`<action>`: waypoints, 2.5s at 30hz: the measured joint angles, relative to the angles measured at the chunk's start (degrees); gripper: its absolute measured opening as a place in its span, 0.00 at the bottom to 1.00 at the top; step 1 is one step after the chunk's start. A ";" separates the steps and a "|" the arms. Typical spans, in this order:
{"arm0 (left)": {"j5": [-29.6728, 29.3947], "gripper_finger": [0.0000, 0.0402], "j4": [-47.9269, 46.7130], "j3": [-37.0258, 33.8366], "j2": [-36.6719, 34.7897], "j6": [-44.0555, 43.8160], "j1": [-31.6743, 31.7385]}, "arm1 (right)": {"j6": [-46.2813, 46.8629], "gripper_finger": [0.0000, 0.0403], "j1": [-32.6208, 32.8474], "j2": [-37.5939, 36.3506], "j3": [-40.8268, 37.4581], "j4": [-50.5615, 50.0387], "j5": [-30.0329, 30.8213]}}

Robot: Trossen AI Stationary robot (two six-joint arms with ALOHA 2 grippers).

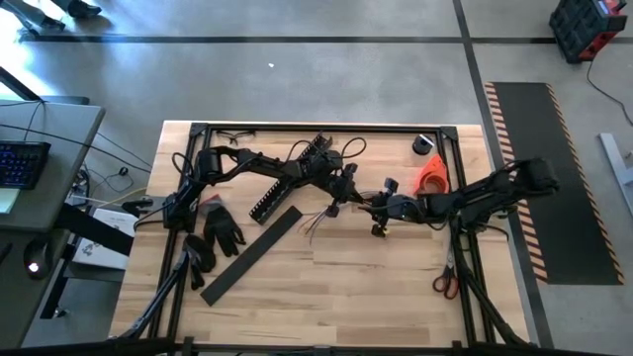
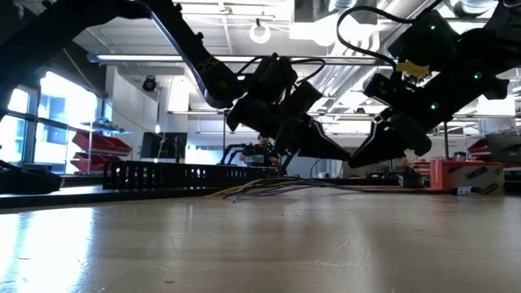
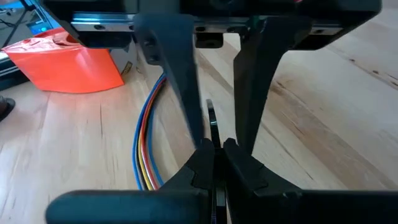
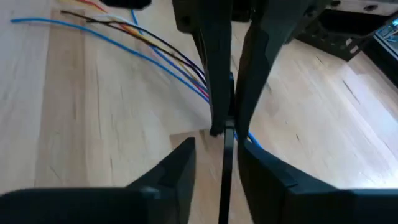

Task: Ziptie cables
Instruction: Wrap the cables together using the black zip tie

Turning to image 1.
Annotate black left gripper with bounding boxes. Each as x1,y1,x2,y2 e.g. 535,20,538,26
309,151,373,218

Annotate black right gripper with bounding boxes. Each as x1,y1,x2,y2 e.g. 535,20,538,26
358,177,427,238

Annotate thin brown cable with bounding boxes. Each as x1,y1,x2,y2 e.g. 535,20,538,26
310,195,377,247
304,195,377,237

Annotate black slotted cable duct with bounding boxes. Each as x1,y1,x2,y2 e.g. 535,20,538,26
248,132,334,226

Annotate black duct cover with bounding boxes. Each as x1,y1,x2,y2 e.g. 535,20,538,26
200,206,304,307

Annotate small black tape roll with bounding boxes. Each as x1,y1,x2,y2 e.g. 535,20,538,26
411,133,436,156

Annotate clear safety glasses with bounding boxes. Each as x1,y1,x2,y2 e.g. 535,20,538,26
215,129,257,147

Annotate black hazard-striped floor mat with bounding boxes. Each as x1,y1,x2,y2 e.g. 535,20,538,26
484,82,625,287

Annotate grey metal profile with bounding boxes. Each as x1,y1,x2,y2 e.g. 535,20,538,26
598,132,633,219

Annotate white cardboard box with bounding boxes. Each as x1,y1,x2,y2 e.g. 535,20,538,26
71,207,139,271

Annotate black diagonal brace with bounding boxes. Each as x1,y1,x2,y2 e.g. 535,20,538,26
52,201,136,257

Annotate black and red toolbox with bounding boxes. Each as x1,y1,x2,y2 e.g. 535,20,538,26
548,0,629,65

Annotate grey desk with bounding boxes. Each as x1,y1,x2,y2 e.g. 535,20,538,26
0,98,107,347

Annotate black computer mouse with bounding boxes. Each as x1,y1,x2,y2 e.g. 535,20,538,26
23,238,53,281

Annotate person's shoe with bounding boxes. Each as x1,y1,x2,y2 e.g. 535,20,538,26
51,0,103,21

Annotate black backlit keyboard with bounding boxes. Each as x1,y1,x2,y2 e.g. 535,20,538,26
0,140,52,191

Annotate pale green notepad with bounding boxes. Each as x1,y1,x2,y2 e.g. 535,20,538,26
0,187,22,215

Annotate black slanted bar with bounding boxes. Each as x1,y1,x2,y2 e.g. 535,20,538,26
0,65,46,104

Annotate black stand leg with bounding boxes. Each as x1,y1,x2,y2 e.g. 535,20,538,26
0,0,68,40

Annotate black aluminium rig frame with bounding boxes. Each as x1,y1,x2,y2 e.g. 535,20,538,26
111,121,538,356

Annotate red-handled scissors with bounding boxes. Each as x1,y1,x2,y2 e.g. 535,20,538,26
432,250,461,302

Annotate black floor cable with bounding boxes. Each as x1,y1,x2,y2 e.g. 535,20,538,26
586,48,633,128

